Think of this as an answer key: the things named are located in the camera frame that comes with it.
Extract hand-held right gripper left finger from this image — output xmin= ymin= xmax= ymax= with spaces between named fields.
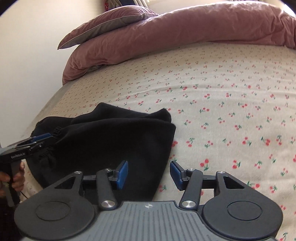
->
xmin=55 ymin=160 xmax=129 ymax=211

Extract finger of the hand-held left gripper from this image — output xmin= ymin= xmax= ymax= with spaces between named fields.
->
xmin=15 ymin=133 xmax=58 ymax=149

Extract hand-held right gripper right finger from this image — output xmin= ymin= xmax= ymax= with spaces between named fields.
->
xmin=170 ymin=161 xmax=253 ymax=211

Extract black pants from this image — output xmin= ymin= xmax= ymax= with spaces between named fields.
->
xmin=26 ymin=102 xmax=177 ymax=202

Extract person's left hand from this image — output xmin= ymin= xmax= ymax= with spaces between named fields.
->
xmin=0 ymin=161 xmax=26 ymax=198

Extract cherry print bedsheet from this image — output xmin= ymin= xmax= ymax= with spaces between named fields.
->
xmin=22 ymin=42 xmax=296 ymax=241

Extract pink pillow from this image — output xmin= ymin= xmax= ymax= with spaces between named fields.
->
xmin=57 ymin=6 xmax=159 ymax=50

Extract pink duvet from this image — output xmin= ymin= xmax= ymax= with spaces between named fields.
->
xmin=62 ymin=0 xmax=296 ymax=85

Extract hanging patterned garment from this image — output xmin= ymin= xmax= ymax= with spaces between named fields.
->
xmin=103 ymin=0 xmax=122 ymax=11

